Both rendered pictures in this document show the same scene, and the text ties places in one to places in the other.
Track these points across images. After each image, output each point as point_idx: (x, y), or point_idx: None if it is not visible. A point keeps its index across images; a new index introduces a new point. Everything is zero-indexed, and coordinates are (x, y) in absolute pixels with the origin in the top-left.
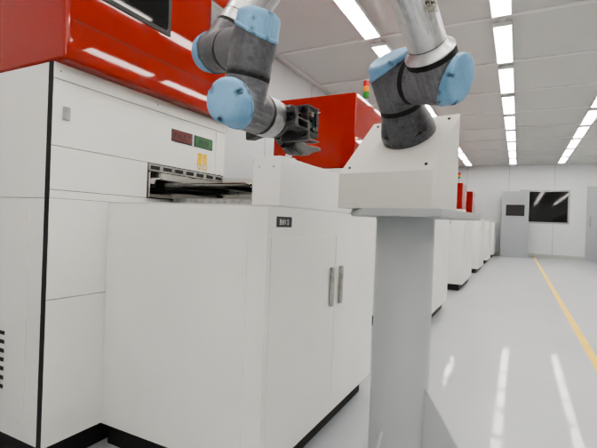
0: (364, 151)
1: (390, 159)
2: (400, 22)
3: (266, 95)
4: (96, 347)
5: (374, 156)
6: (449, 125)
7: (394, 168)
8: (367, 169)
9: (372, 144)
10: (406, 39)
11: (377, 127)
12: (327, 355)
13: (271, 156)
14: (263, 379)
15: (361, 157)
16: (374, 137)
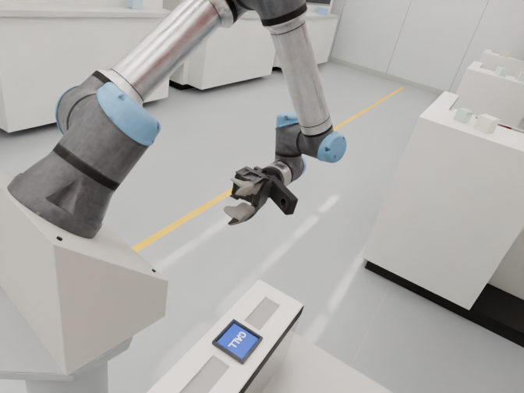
0: (120, 257)
1: (108, 235)
2: (168, 76)
3: (274, 159)
4: None
5: (118, 248)
6: (12, 178)
7: (115, 235)
8: (137, 255)
9: (101, 249)
10: (155, 90)
11: (61, 239)
12: None
13: (274, 288)
14: None
15: (131, 261)
16: (86, 246)
